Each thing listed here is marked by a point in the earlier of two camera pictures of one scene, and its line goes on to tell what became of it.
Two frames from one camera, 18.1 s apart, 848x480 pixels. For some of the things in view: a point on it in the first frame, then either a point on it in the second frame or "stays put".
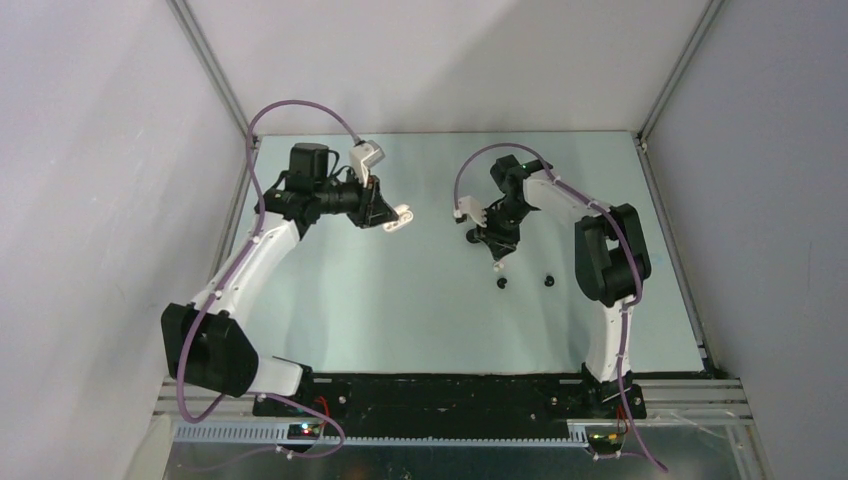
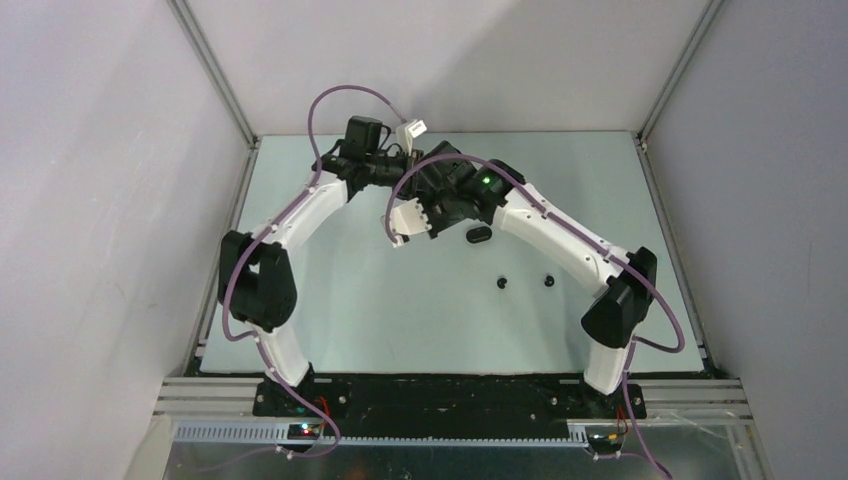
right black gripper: [502, 244] -> [437, 225]
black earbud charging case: [472, 236] stays put
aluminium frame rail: [719, 400] stays put
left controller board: [303, 431] stays put
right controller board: [606, 439] stays put
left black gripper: [369, 197] -> [414, 185]
